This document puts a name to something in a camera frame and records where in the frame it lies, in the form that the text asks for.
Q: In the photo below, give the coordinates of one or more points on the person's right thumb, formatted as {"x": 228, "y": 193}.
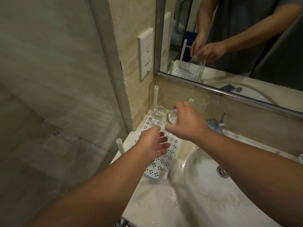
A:
{"x": 172, "y": 128}

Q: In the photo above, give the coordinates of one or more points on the white perforated drying rack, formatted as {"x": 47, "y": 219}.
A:
{"x": 155, "y": 167}

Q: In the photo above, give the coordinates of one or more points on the chrome metal fitting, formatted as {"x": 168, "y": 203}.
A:
{"x": 122, "y": 222}

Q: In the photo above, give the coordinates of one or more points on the round floor drain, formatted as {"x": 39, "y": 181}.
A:
{"x": 56, "y": 133}

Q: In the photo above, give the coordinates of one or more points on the person's left middle finger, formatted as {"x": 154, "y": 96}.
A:
{"x": 164, "y": 139}

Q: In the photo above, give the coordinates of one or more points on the white wall socket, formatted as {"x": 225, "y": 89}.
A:
{"x": 146, "y": 54}

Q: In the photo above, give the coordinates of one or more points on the glass shower partition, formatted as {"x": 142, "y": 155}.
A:
{"x": 54, "y": 92}

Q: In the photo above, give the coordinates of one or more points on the person's right hand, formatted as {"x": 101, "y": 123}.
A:
{"x": 189, "y": 121}

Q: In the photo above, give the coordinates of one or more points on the person's left little finger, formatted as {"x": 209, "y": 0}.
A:
{"x": 160, "y": 153}

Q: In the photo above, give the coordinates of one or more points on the framed wall mirror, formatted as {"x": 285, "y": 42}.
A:
{"x": 236, "y": 40}

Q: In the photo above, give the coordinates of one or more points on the person's left forearm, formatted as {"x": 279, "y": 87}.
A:
{"x": 99, "y": 193}

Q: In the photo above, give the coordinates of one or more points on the chrome faucet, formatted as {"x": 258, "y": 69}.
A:
{"x": 215, "y": 125}

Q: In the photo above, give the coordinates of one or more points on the white sink basin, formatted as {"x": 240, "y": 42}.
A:
{"x": 213, "y": 200}

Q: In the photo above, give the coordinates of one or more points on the person's right forearm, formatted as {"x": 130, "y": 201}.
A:
{"x": 251, "y": 170}

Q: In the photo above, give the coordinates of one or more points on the clear drinking glass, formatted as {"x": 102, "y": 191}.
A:
{"x": 172, "y": 117}
{"x": 159, "y": 112}

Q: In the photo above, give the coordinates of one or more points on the person's left hand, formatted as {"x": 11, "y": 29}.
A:
{"x": 148, "y": 146}

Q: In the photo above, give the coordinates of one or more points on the person's left thumb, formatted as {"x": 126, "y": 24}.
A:
{"x": 155, "y": 129}

